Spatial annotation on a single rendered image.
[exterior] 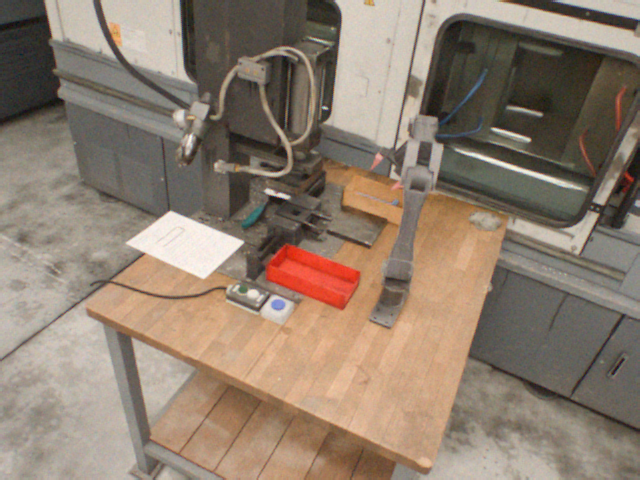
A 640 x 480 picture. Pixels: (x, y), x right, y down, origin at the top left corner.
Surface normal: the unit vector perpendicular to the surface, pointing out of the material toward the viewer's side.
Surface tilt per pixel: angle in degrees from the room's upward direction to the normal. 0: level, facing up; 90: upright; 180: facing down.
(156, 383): 0
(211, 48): 90
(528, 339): 90
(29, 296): 0
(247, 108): 90
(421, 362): 0
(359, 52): 90
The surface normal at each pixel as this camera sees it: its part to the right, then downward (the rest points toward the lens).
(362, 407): 0.11, -0.78
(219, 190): -0.41, 0.53
